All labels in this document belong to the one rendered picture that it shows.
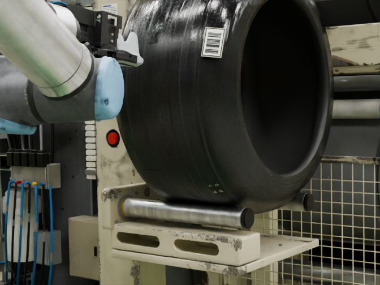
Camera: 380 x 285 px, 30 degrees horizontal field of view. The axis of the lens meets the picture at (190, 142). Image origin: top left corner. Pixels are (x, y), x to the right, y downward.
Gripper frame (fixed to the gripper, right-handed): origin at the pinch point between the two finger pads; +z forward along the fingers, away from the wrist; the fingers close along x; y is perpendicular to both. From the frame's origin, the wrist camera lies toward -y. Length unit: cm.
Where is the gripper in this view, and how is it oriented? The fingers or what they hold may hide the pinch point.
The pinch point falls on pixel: (137, 64)
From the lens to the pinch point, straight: 136.3
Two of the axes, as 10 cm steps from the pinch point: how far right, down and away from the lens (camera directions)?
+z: 5.9, 0.6, 8.0
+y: 0.5, -10.0, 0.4
